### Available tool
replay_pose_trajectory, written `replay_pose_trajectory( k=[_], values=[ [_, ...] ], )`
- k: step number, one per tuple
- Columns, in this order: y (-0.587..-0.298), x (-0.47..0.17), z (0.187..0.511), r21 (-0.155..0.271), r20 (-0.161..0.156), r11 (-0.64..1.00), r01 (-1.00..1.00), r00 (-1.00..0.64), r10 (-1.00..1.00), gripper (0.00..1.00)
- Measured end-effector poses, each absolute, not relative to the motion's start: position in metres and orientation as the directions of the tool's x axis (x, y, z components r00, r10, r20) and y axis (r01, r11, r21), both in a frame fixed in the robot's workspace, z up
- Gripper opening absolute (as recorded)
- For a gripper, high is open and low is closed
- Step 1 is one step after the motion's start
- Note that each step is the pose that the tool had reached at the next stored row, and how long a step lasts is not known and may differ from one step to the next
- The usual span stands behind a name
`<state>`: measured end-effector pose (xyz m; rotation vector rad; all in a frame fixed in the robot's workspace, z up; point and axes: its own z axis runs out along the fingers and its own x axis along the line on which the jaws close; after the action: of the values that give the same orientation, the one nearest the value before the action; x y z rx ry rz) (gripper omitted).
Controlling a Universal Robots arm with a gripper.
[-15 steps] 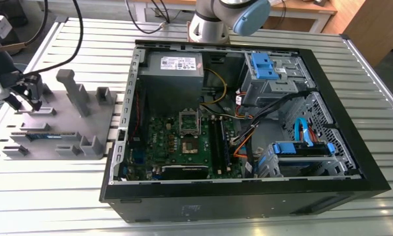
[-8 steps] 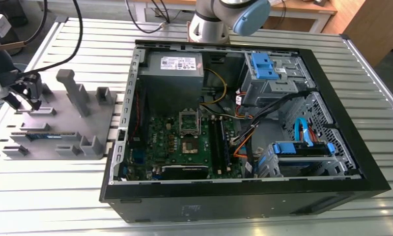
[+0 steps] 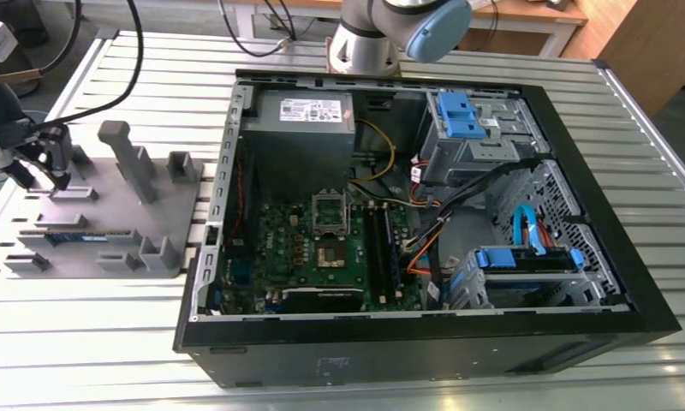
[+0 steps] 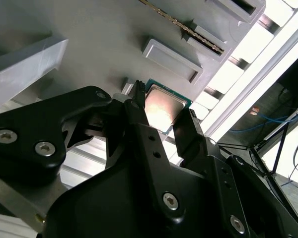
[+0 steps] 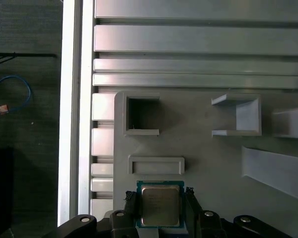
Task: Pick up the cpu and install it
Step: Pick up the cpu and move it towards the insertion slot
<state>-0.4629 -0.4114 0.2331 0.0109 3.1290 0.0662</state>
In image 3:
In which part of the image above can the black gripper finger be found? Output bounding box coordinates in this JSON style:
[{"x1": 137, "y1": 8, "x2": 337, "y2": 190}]
[
  {"x1": 2, "y1": 156, "x2": 35, "y2": 190},
  {"x1": 35, "y1": 124, "x2": 73, "y2": 192}
]

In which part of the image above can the metal socket cover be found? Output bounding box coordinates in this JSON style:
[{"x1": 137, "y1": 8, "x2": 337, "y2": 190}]
[{"x1": 310, "y1": 188, "x2": 354, "y2": 241}]

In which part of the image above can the CPU socket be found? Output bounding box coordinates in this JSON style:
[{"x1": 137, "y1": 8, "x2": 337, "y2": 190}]
[{"x1": 313, "y1": 241, "x2": 350, "y2": 270}]

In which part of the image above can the blue RAM stick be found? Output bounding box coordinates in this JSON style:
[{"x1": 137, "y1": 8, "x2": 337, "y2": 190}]
[{"x1": 43, "y1": 232, "x2": 110, "y2": 246}]

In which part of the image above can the grey parts rack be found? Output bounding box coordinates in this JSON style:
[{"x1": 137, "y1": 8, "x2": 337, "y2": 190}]
[{"x1": 2, "y1": 120, "x2": 206, "y2": 280}]

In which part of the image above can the black round bin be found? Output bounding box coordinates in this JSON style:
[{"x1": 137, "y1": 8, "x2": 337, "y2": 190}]
[{"x1": 15, "y1": 0, "x2": 51, "y2": 48}]

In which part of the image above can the grey power supply unit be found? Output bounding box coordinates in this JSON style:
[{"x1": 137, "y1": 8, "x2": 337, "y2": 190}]
[{"x1": 239, "y1": 89, "x2": 358, "y2": 194}]

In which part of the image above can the blue board connector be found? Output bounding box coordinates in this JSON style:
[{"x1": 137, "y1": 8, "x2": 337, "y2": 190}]
[{"x1": 230, "y1": 260, "x2": 253, "y2": 287}]

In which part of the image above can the green motherboard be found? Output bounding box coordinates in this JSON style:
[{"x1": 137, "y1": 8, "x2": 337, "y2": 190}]
[{"x1": 219, "y1": 188, "x2": 430, "y2": 314}]

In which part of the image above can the metal locking lever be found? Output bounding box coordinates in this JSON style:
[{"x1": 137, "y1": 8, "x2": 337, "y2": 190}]
[{"x1": 346, "y1": 188, "x2": 357, "y2": 241}]

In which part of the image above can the black graphics card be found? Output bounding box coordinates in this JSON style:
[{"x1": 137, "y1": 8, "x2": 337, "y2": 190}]
[{"x1": 279, "y1": 286, "x2": 365, "y2": 313}]

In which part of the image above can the black RAM slot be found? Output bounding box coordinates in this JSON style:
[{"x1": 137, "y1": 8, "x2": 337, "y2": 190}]
[
  {"x1": 366, "y1": 204, "x2": 386, "y2": 302},
  {"x1": 373, "y1": 204, "x2": 394, "y2": 302},
  {"x1": 379, "y1": 204, "x2": 401, "y2": 301}
]

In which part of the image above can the blue plastic drive latch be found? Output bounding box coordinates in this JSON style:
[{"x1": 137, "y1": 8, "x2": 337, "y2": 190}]
[{"x1": 434, "y1": 91, "x2": 490, "y2": 140}]

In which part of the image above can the black PC case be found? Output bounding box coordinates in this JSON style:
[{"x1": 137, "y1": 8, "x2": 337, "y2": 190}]
[{"x1": 171, "y1": 68, "x2": 684, "y2": 390}]

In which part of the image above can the grey metal drive cage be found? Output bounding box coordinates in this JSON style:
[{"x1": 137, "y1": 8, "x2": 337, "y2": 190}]
[{"x1": 418, "y1": 89, "x2": 553, "y2": 186}]

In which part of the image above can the hard disk in blue carrier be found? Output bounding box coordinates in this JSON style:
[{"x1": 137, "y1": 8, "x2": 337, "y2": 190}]
[{"x1": 473, "y1": 246, "x2": 585, "y2": 275}]

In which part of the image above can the grey metal disk bay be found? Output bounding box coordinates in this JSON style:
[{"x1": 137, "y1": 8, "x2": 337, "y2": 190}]
[{"x1": 445, "y1": 246, "x2": 629, "y2": 310}]

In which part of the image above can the wooden cabinet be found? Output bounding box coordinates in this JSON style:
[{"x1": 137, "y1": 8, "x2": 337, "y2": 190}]
[{"x1": 596, "y1": 0, "x2": 685, "y2": 119}]

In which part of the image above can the black camera cable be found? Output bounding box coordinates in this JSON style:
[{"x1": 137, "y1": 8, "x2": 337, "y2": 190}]
[{"x1": 38, "y1": 0, "x2": 85, "y2": 74}]

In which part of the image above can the thin red wire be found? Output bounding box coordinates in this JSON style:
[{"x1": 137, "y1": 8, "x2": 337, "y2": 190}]
[{"x1": 234, "y1": 160, "x2": 250, "y2": 235}]

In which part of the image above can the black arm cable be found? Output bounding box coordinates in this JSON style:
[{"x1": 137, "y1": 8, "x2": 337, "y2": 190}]
[{"x1": 30, "y1": 0, "x2": 147, "y2": 128}]

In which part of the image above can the white metal table frame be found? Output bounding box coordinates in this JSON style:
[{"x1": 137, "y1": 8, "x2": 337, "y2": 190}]
[{"x1": 233, "y1": 0, "x2": 343, "y2": 42}]

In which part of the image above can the yellow wire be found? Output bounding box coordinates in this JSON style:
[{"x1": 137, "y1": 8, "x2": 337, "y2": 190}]
[{"x1": 350, "y1": 119, "x2": 397, "y2": 184}]

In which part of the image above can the orange wire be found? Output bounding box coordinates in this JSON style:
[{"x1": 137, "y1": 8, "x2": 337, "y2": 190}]
[{"x1": 403, "y1": 222, "x2": 450, "y2": 277}]

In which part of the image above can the black cable bundle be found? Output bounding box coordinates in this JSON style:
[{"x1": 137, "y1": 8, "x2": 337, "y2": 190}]
[{"x1": 402, "y1": 157, "x2": 541, "y2": 253}]

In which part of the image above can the blue flat wire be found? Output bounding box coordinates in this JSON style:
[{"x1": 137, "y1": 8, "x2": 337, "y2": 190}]
[{"x1": 511, "y1": 204, "x2": 553, "y2": 258}]

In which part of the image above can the red flat wire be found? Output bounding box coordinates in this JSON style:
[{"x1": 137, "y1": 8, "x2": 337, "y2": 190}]
[{"x1": 533, "y1": 216, "x2": 559, "y2": 254}]

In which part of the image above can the wooden desk white frame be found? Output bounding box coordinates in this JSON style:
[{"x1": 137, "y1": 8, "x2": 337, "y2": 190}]
[{"x1": 470, "y1": 0, "x2": 590, "y2": 59}]

